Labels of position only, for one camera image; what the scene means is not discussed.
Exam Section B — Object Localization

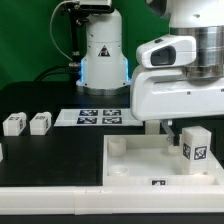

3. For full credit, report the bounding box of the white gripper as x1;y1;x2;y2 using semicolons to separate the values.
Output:
130;66;224;146

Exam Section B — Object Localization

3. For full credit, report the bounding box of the white square table top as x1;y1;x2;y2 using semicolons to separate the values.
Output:
103;135;224;186

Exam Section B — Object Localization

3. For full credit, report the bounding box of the white L-shaped obstacle fence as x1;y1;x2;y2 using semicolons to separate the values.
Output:
0;140;224;216

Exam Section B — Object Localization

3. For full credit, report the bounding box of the white marker base plate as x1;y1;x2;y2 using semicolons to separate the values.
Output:
55;108;143;127

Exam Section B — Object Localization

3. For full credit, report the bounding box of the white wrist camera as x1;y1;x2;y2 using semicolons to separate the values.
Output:
136;35;196;69

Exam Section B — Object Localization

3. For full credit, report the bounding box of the black cable bundle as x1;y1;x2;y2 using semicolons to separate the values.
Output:
34;64;81;83

